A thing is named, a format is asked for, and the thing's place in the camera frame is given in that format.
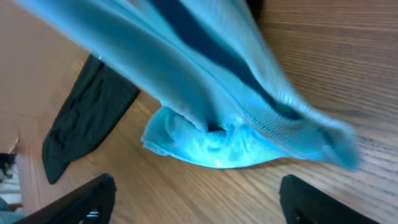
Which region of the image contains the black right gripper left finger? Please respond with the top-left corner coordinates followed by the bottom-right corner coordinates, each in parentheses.
top-left (16, 174), bottom-right (116, 224)

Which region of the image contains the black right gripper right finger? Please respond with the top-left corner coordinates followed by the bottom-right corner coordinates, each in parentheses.
top-left (279, 175), bottom-right (378, 224)

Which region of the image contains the light blue t-shirt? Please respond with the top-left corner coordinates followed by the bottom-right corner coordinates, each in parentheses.
top-left (19, 0), bottom-right (359, 170)

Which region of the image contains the black garment at left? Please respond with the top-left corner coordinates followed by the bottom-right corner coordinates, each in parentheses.
top-left (42, 55), bottom-right (140, 184)

